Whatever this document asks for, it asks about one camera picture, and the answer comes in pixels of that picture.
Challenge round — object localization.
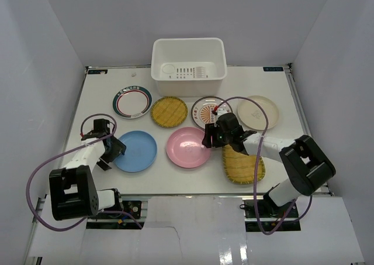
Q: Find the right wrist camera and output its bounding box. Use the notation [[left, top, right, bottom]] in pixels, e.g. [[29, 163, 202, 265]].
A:
[[212, 106, 231, 121]]

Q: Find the left blue table label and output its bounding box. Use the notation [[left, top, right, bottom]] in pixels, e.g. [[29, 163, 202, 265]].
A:
[[87, 69, 108, 75]]

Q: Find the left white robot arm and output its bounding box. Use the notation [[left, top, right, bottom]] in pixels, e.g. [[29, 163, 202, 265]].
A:
[[49, 133, 126, 221]]

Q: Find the right blue table label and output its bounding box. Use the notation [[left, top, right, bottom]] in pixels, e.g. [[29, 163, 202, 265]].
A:
[[263, 66, 284, 72]]

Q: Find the pink plastic plate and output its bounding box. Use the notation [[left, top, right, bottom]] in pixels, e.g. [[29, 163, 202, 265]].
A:
[[166, 127, 211, 168]]

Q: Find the rectangular bamboo woven tray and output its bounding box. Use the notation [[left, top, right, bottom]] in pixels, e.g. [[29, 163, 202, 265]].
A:
[[222, 145, 257, 185]]

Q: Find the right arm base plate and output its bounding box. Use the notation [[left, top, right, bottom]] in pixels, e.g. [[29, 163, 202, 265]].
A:
[[239, 199, 301, 233]]

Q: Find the green rimmed white plate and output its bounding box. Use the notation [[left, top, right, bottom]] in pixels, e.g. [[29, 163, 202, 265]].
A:
[[112, 85, 153, 119]]

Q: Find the blue plastic plate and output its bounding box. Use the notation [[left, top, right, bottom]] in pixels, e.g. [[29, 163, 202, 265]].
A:
[[114, 130, 157, 173]]

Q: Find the white plastic bin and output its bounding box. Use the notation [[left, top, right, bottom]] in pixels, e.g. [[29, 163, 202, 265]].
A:
[[151, 37, 227, 97]]

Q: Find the blue table label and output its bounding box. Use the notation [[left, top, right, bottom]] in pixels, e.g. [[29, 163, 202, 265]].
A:
[[87, 69, 108, 75], [263, 66, 284, 72]]

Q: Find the cream round plate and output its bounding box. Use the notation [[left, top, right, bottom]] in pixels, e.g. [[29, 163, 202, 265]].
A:
[[237, 95, 279, 130]]

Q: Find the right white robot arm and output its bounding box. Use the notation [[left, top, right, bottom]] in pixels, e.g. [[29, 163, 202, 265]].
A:
[[202, 112, 336, 218]]

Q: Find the orange sunburst patterned plate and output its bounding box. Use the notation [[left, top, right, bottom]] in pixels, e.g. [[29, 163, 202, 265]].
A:
[[191, 96, 224, 130]]

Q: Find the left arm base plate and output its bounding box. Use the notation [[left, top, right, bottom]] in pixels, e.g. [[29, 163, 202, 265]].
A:
[[86, 201, 148, 230]]

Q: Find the round bamboo woven plate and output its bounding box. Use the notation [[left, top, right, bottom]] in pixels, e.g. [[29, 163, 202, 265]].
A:
[[151, 97, 188, 129]]

